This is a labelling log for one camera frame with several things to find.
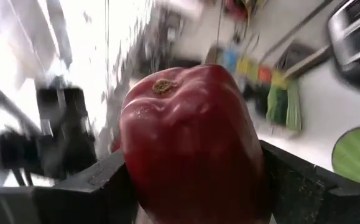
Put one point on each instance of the red apple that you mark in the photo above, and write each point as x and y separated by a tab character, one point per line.
192	140

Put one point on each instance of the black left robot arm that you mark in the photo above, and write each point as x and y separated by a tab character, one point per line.
64	140

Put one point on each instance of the cereal box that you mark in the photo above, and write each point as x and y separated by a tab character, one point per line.
276	105

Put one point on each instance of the black and chrome toaster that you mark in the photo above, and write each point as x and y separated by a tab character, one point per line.
353	37

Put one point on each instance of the green cup with juice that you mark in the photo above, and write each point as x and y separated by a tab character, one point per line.
358	155

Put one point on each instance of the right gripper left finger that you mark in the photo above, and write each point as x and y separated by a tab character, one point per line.
92	199

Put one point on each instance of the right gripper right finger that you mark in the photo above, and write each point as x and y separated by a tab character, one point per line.
307	193

